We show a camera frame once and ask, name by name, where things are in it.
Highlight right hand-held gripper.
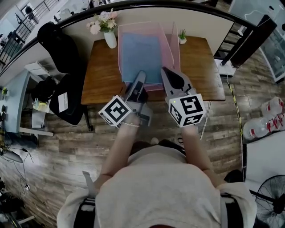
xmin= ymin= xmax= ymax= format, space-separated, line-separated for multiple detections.
xmin=160 ymin=66 xmax=206 ymax=128

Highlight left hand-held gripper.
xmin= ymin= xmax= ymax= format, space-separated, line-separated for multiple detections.
xmin=98 ymin=70 xmax=153 ymax=127

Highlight pink tiered file tray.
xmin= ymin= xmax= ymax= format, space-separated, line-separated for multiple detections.
xmin=117 ymin=21 xmax=181 ymax=92

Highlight person's left forearm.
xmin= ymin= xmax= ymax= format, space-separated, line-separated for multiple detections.
xmin=98 ymin=124 xmax=141 ymax=192

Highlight person's right forearm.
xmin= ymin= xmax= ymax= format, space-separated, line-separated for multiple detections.
xmin=180 ymin=126 xmax=225 ymax=190

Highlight person's left hand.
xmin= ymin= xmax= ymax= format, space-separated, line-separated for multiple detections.
xmin=121 ymin=111 xmax=141 ymax=125

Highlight brown wooden table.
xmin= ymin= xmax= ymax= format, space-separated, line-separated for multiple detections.
xmin=80 ymin=35 xmax=226 ymax=106

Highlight small potted green plant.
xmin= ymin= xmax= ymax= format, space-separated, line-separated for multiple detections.
xmin=178 ymin=28 xmax=187 ymax=45

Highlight white flat box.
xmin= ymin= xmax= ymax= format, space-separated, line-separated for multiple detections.
xmin=215 ymin=59 xmax=236 ymax=76

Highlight person's black trousers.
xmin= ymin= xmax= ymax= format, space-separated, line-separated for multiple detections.
xmin=130 ymin=139 xmax=187 ymax=161

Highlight yellow black floor tape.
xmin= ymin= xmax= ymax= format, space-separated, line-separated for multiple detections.
xmin=228 ymin=83 xmax=244 ymax=138

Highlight white vase with flowers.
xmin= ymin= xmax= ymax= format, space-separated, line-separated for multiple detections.
xmin=86 ymin=8 xmax=120 ymax=35

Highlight black office chair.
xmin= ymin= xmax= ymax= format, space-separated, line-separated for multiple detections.
xmin=37 ymin=22 xmax=94 ymax=132

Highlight dark wooden staircase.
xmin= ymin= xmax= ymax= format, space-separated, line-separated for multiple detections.
xmin=213 ymin=14 xmax=278 ymax=67

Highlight white paper sheet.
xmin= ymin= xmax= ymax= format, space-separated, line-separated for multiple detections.
xmin=57 ymin=93 xmax=69 ymax=112

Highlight clear water jug red label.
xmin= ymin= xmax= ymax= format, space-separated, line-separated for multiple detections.
xmin=267 ymin=112 xmax=285 ymax=132
xmin=242 ymin=117 xmax=271 ymax=139
xmin=261 ymin=97 xmax=285 ymax=116

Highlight black bag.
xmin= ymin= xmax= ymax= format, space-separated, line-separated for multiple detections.
xmin=34 ymin=77 xmax=60 ymax=105

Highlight white slatted box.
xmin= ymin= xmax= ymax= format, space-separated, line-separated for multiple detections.
xmin=24 ymin=61 xmax=53 ymax=74

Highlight person's grey shirt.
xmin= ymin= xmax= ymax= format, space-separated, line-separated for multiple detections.
xmin=57 ymin=144 xmax=257 ymax=228

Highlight pale blue desk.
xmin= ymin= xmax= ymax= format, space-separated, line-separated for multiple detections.
xmin=0 ymin=69 xmax=54 ymax=137

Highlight black floor fan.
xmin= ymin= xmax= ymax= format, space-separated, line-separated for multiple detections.
xmin=249 ymin=175 xmax=285 ymax=228

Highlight white cable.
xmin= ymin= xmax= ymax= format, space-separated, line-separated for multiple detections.
xmin=201 ymin=101 xmax=212 ymax=140

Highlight grey webbing strap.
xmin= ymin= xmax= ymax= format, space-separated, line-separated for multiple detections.
xmin=81 ymin=171 xmax=98 ymax=198

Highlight black shoulder strap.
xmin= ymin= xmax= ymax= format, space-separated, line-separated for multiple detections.
xmin=219 ymin=193 xmax=243 ymax=228
xmin=77 ymin=198 xmax=98 ymax=228

